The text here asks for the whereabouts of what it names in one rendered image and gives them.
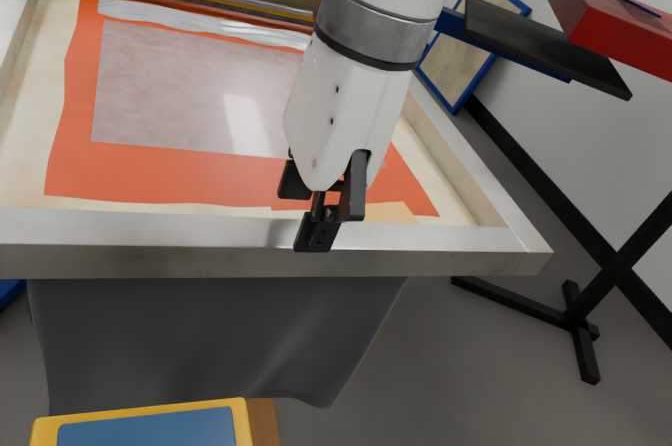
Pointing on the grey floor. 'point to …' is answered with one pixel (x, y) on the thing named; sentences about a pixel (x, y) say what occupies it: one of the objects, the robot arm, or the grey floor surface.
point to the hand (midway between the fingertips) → (306, 208)
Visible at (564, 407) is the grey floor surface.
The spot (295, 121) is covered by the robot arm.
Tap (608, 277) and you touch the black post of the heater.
